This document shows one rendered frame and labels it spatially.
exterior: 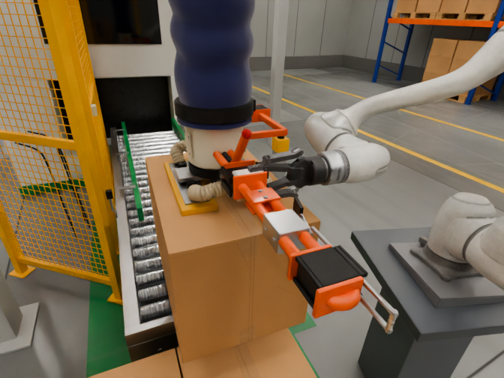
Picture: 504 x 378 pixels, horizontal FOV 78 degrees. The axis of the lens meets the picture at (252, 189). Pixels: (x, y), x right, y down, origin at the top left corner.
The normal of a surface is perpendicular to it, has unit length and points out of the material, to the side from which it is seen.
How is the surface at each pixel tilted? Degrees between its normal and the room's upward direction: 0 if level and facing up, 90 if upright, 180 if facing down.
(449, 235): 86
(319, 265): 1
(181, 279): 89
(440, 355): 90
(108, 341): 0
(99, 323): 0
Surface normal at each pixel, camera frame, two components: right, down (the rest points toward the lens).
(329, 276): 0.03, -0.88
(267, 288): 0.37, 0.45
